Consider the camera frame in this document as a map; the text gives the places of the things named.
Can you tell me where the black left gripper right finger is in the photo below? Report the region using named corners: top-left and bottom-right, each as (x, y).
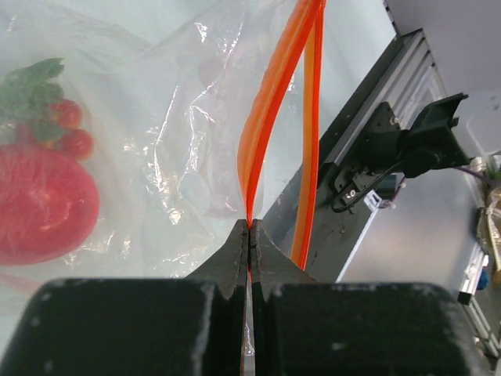
top-left (249, 221), bottom-right (489, 375)

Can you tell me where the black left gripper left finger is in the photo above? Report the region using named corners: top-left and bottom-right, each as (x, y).
top-left (1, 219), bottom-right (250, 375)

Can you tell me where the red fake tomato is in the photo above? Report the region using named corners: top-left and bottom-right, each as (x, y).
top-left (1, 144), bottom-right (100, 266)

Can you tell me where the clear zip top bag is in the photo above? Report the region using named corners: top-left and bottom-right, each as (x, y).
top-left (0, 0), bottom-right (328, 314)

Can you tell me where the cherry tomato sprig with leaves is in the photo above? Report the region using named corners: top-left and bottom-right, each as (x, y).
top-left (1, 57), bottom-right (95, 161)

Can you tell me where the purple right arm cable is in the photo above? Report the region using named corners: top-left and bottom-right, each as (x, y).
top-left (456, 164), bottom-right (501, 193)

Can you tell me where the aluminium rail bar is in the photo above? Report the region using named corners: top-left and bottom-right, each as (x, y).
top-left (319, 28), bottom-right (447, 165)

